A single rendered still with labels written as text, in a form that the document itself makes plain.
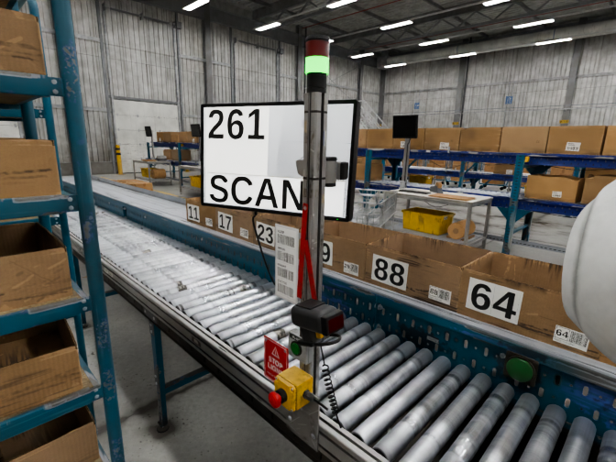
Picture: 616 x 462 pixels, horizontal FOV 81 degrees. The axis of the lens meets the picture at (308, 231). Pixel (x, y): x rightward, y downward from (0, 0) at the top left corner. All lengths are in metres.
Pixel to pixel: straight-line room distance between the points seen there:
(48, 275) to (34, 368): 0.18
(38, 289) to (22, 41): 0.43
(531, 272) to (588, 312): 1.27
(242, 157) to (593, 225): 0.90
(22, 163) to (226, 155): 0.51
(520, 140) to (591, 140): 0.79
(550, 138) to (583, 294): 5.56
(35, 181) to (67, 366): 0.37
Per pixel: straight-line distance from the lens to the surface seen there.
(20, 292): 0.85
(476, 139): 6.10
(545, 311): 1.28
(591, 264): 0.29
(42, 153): 0.80
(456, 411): 1.16
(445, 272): 1.35
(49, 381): 0.92
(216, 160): 1.12
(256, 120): 1.05
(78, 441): 1.03
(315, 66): 0.82
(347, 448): 1.01
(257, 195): 1.04
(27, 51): 0.81
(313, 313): 0.80
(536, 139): 5.87
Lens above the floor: 1.44
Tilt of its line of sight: 14 degrees down
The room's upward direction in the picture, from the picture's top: 1 degrees clockwise
